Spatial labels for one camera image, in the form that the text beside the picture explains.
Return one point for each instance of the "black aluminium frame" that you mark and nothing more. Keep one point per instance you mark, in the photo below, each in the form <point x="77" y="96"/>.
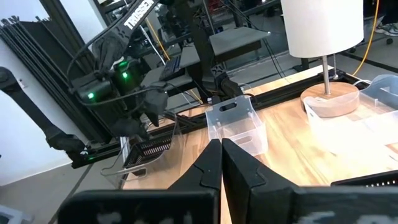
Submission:
<point x="40" y="62"/>

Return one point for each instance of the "small clear plastic basket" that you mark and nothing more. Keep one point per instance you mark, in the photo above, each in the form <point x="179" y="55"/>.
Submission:
<point x="239" y="130"/>
<point x="351" y="130"/>

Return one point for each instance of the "person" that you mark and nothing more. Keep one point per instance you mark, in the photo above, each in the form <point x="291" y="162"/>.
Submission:
<point x="391" y="29"/>

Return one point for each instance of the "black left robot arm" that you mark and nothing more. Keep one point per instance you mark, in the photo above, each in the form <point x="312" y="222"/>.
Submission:
<point x="136" y="18"/>

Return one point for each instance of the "small black mesh basket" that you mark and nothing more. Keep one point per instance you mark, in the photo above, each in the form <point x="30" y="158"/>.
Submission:
<point x="370" y="180"/>

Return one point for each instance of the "large clear plastic basket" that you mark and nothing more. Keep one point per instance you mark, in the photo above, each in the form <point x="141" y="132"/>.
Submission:
<point x="174" y="155"/>

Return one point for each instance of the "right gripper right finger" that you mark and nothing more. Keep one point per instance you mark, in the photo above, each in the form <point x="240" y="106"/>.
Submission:
<point x="248" y="196"/>

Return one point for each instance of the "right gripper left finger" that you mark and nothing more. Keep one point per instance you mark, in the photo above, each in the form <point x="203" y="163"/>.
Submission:
<point x="205" y="174"/>

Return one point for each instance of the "black support strut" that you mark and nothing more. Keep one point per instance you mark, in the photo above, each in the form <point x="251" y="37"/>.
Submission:
<point x="31" y="115"/>

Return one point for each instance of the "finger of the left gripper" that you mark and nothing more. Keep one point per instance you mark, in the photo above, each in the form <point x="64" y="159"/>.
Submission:
<point x="132" y="129"/>
<point x="157" y="104"/>

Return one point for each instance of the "white cylinder shade table lamp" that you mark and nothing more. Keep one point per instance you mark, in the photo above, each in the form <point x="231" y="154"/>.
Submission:
<point x="320" y="28"/>

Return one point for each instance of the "grey desk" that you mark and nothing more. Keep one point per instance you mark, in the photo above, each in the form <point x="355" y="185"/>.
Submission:
<point x="236" y="40"/>

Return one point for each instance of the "black keyboard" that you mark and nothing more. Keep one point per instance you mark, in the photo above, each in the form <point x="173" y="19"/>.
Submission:
<point x="171" y="67"/>

